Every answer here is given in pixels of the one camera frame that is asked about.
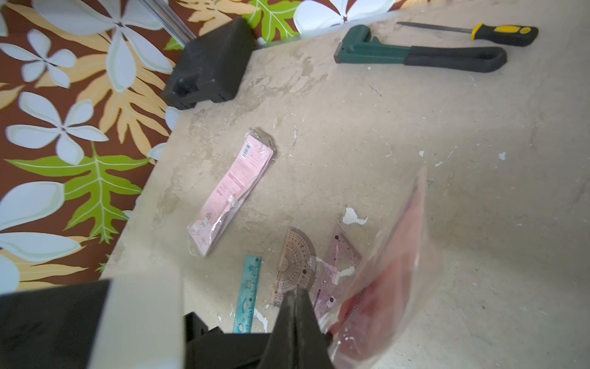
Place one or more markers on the black plastic tool case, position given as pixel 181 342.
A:
pixel 211 67

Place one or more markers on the yellow black screwdriver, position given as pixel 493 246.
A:
pixel 507 35

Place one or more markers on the green pipe wrench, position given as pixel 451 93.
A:
pixel 360 47

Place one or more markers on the pink triangle ruler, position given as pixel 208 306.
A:
pixel 339 264

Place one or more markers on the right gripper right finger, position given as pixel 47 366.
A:
pixel 311 343

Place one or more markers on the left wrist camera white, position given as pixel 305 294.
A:
pixel 142 324

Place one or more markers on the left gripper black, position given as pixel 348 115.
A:
pixel 56 328

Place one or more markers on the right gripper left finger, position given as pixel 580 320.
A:
pixel 281 349

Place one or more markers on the pink ruler set pouch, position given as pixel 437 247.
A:
pixel 225 201

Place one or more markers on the teal straight ruler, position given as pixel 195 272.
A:
pixel 244 313

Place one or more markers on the pink protractor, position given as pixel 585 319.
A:
pixel 297 265

